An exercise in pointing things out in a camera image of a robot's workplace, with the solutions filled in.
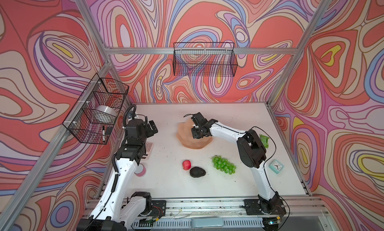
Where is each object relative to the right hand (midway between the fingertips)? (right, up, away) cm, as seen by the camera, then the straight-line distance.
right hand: (198, 134), depth 99 cm
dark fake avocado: (-1, -18, -19) cm, 26 cm away
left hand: (-28, +9, -22) cm, 37 cm away
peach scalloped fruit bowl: (-9, -1, -2) cm, 9 cm away
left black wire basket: (-51, +12, -28) cm, 60 cm away
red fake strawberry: (-7, -16, -15) cm, 23 cm away
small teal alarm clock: (+46, -17, -13) cm, 51 cm away
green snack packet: (+44, -3, -3) cm, 44 cm away
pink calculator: (-31, -7, -5) cm, 33 cm away
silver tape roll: (-46, +15, -26) cm, 55 cm away
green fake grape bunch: (+14, -15, -16) cm, 26 cm away
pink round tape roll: (-32, -18, -18) cm, 41 cm away
